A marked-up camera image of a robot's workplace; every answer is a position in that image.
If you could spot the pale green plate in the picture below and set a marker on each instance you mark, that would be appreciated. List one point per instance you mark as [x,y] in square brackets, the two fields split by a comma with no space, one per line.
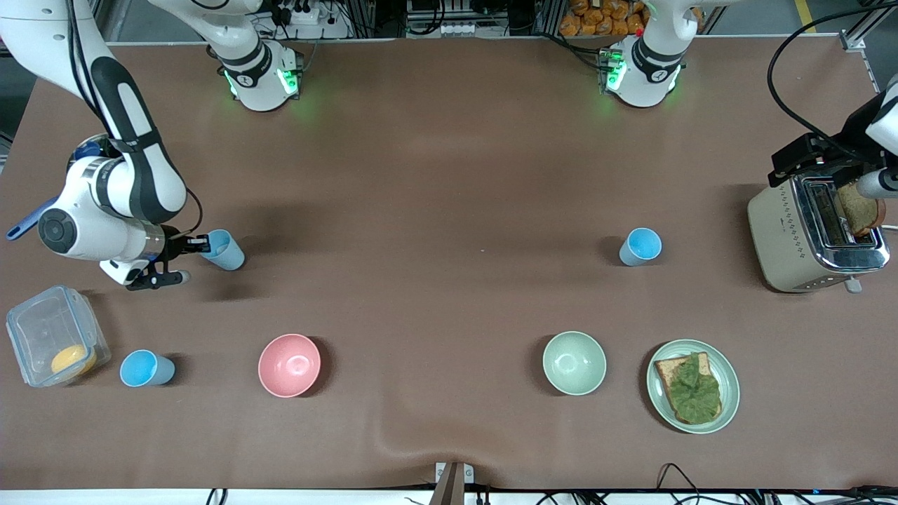
[729,393]

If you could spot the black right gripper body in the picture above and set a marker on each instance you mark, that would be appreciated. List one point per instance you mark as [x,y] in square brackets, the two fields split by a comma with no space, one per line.
[175,245]

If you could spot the metal table clamp bracket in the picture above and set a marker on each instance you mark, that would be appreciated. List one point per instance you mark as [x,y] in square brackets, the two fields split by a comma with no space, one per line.
[454,485]

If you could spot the white socket strip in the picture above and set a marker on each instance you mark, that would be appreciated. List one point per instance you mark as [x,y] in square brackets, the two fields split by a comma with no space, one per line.
[459,29]

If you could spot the brown bread slice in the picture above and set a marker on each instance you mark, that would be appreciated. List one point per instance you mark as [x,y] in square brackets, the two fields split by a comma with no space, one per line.
[861,210]

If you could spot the cream and chrome toaster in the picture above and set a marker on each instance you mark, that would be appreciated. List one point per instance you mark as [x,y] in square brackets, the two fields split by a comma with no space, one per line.
[786,238]

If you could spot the light blue plastic cup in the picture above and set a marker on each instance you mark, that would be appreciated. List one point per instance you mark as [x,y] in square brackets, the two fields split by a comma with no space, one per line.
[228,256]
[144,369]
[640,247]

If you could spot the brown table mat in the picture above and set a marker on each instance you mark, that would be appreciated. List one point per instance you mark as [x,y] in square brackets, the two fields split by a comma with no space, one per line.
[449,175]

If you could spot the green lettuce leaf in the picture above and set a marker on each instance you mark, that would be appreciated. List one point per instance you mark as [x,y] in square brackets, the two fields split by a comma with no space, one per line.
[694,393]

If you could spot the white power strip with plugs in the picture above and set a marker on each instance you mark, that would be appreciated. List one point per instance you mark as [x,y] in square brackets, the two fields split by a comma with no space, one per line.
[302,14]

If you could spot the bag of orange buns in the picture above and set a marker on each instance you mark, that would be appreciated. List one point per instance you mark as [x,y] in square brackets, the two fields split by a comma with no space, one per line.
[596,19]

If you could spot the pale green bowl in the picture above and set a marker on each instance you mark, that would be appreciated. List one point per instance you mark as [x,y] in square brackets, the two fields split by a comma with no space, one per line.
[574,363]

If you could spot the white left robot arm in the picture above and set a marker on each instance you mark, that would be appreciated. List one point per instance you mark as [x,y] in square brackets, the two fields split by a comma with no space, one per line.
[645,84]

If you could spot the toast slice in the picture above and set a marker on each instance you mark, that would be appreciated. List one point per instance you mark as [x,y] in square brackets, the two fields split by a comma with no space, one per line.
[666,370]

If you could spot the aluminium corner bracket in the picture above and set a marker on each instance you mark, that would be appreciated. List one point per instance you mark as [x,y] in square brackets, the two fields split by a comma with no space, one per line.
[854,41]

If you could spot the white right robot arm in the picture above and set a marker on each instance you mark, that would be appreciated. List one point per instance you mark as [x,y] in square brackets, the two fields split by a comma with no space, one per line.
[133,175]

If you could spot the pink bowl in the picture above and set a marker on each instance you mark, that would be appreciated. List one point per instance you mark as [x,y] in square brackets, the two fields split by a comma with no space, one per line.
[289,365]

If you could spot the clear plastic food container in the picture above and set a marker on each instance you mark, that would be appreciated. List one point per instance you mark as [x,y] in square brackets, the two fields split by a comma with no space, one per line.
[49,330]

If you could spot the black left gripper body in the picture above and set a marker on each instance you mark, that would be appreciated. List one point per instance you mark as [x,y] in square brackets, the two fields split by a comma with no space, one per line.
[857,132]

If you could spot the yellow round food piece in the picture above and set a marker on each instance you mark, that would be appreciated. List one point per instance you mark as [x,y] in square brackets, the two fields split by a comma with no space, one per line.
[73,360]

